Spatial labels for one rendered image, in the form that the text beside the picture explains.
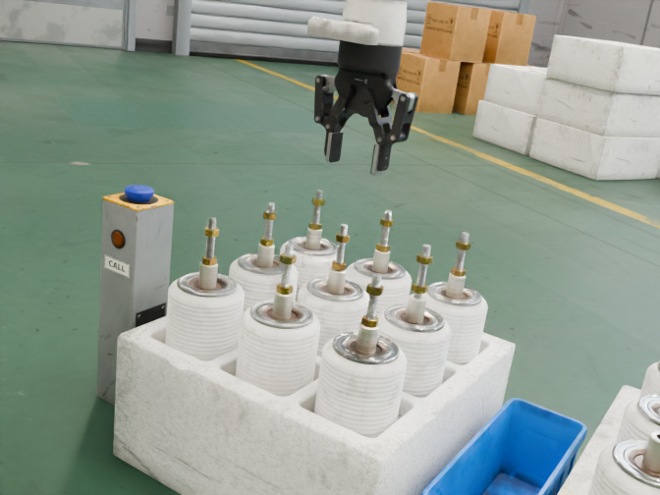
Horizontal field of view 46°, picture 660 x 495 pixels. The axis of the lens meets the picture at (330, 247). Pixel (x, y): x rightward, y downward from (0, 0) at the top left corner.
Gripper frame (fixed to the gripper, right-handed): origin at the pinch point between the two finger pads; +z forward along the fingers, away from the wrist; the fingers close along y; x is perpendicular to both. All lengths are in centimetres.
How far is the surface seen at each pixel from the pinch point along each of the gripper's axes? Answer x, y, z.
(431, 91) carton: -314, 164, 33
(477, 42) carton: -338, 153, 4
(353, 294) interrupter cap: 0.3, -2.6, 17.5
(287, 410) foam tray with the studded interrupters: 18.8, -7.9, 24.8
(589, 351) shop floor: -69, -16, 43
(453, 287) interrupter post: -10.8, -11.2, 16.5
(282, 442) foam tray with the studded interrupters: 19.7, -8.5, 28.3
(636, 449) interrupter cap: 8.7, -41.7, 17.6
